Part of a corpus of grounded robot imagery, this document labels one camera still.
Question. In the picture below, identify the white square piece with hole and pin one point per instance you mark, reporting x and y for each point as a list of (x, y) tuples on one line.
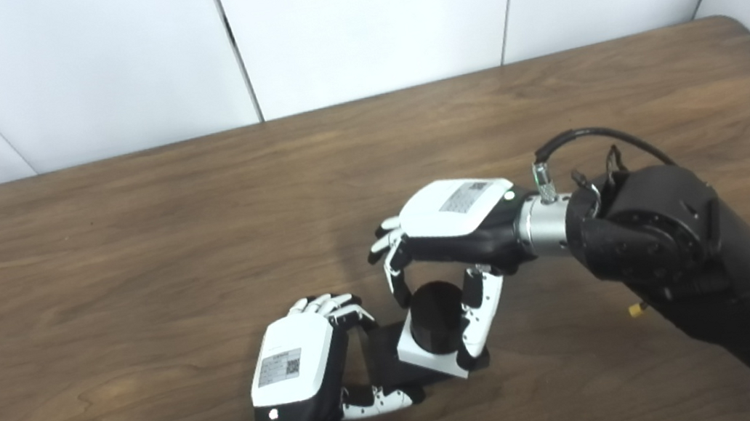
[(425, 361)]

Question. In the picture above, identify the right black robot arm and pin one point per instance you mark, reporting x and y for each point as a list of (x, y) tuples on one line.
[(681, 248)]

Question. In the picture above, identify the black peg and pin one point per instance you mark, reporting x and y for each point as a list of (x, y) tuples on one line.
[(434, 316)]

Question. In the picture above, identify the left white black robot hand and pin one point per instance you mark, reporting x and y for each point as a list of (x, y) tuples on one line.
[(293, 361)]

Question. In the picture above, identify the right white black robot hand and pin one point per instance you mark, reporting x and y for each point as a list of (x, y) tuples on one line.
[(456, 214)]

